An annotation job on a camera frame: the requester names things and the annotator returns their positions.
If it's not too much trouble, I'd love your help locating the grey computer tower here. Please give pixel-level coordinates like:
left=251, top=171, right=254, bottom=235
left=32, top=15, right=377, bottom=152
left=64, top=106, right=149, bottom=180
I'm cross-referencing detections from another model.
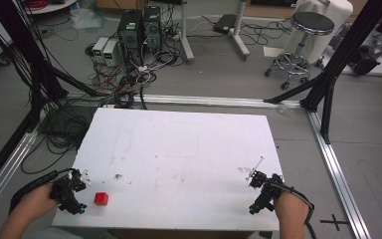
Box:
left=142, top=5, right=163, bottom=54

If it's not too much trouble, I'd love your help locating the person's left hand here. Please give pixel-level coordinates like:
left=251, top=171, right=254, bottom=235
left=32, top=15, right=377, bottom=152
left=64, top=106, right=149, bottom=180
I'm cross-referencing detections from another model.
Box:
left=26, top=183, right=63, bottom=217

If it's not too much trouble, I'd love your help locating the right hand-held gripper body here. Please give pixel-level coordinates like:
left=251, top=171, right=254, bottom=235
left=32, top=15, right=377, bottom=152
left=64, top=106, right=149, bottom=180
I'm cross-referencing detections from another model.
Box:
left=248, top=173, right=285, bottom=216

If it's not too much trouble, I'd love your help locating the white stand leg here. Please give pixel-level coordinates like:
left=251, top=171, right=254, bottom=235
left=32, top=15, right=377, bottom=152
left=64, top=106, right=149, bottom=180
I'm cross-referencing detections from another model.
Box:
left=230, top=0, right=252, bottom=62
left=178, top=0, right=195, bottom=65

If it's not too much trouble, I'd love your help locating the red cube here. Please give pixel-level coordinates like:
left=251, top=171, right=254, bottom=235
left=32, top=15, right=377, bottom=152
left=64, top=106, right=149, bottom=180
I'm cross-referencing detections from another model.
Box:
left=94, top=191, right=109, bottom=206

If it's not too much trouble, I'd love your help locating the black frame post with cables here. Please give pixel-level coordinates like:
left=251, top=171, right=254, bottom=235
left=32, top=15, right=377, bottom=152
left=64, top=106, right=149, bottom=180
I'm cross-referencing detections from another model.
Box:
left=0, top=0, right=107, bottom=197

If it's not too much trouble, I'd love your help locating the black floor device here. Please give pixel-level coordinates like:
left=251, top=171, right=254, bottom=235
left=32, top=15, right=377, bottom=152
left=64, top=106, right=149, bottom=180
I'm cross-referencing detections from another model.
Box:
left=348, top=36, right=382, bottom=77

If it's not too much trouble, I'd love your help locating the white power supply box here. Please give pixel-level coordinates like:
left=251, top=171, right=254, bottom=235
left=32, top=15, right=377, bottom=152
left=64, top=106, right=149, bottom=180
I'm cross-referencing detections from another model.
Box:
left=102, top=39, right=120, bottom=68
left=92, top=36, right=109, bottom=64

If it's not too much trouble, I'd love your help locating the black flat box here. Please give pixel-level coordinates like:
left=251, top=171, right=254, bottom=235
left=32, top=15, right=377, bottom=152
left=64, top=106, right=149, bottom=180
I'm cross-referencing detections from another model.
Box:
left=212, top=13, right=238, bottom=35

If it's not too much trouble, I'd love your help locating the person's right hand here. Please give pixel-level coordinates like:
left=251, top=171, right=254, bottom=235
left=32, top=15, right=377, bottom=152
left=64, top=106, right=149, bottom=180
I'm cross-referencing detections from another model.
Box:
left=273, top=190, right=310, bottom=220

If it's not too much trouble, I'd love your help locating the black frame post with braces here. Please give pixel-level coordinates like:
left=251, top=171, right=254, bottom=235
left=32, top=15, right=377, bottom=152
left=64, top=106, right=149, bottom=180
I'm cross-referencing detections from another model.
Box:
left=263, top=0, right=382, bottom=144

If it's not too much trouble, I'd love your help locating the black computer tower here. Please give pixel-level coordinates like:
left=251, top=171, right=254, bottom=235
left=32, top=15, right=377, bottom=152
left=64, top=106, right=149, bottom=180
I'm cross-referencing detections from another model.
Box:
left=116, top=9, right=144, bottom=66

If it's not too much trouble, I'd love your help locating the white round table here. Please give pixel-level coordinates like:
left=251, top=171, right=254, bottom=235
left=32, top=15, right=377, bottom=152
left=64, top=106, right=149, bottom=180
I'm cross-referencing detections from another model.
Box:
left=22, top=0, right=79, bottom=16

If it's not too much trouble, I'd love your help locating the clear plastic bag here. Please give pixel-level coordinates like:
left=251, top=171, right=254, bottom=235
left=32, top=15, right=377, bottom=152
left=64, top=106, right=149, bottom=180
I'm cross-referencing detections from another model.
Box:
left=70, top=7, right=108, bottom=32

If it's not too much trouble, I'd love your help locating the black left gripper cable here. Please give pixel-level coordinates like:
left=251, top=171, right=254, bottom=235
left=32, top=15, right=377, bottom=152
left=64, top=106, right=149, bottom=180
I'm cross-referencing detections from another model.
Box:
left=8, top=167, right=78, bottom=216

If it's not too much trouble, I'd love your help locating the black round stool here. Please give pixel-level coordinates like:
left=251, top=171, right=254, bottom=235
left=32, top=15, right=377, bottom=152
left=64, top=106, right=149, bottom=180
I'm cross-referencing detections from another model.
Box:
left=264, top=11, right=336, bottom=92

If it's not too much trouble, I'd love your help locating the tangle of floor cables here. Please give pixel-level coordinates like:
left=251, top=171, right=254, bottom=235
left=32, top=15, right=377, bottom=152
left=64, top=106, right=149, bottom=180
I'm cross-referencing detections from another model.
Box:
left=19, top=6, right=187, bottom=175

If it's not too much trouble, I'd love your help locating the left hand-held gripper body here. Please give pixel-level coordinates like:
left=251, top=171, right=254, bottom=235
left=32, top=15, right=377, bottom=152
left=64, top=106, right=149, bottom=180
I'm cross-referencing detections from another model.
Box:
left=49, top=174, right=88, bottom=216

